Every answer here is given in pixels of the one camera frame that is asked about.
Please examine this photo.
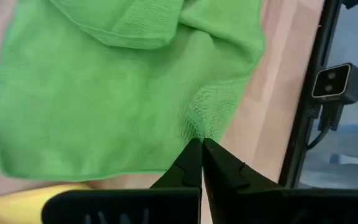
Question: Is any yellow microfiber towel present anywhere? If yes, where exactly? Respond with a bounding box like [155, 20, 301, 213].
[0, 183, 90, 224]

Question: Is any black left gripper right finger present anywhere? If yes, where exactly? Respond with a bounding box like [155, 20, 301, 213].
[202, 138, 358, 224]

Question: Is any green microfiber towel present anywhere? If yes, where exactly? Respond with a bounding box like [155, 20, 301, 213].
[0, 0, 267, 183]

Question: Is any black camera cable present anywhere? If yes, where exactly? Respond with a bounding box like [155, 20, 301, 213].
[306, 102, 344, 151]

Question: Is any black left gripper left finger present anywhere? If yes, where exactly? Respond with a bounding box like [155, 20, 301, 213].
[41, 138, 203, 224]

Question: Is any black table-level camera box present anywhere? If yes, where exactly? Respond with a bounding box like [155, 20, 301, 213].
[311, 63, 358, 105]

